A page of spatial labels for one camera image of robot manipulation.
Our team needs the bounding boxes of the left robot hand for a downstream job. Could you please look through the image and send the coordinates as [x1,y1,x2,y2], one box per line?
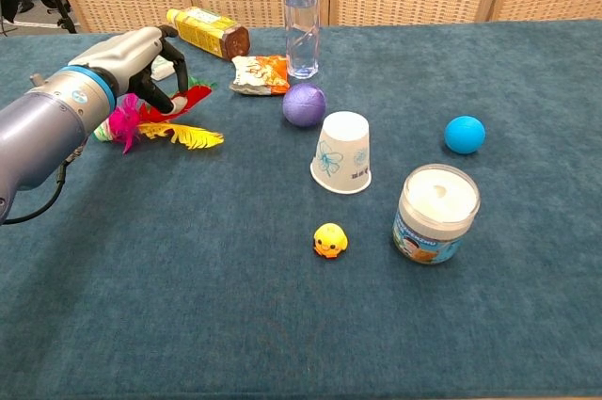
[67,24,190,115]

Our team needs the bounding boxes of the colourful feather toy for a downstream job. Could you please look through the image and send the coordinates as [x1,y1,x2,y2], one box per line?
[92,76,225,155]

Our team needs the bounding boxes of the green tissue packet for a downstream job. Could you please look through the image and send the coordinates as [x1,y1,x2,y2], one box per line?
[150,56,176,81]

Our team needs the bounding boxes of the yellow label drink bottle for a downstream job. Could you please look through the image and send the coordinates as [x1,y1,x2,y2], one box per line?
[166,6,251,61]

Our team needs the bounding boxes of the orange white snack packet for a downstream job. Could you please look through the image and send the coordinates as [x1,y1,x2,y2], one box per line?
[229,55,291,97]

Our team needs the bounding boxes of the clear plastic water bottle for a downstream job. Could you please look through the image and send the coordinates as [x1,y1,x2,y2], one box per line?
[283,0,321,80]

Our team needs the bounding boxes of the purple ball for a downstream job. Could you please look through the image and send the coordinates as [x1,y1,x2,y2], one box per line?
[282,83,327,128]

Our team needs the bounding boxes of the teal table cloth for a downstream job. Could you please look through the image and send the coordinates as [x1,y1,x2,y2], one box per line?
[0,19,602,398]

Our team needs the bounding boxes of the white paper cup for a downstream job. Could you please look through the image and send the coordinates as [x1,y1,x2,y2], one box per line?
[309,110,372,196]

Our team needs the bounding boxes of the yellow chick toy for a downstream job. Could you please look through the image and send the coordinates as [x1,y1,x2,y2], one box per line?
[312,222,350,260]

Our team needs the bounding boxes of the blue ball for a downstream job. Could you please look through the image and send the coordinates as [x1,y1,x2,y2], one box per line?
[444,115,486,155]

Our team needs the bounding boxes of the white lidded plastic jar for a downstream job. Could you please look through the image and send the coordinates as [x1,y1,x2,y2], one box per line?
[391,163,482,265]

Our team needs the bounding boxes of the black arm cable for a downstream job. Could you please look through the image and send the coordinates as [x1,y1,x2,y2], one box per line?
[2,138,88,226]

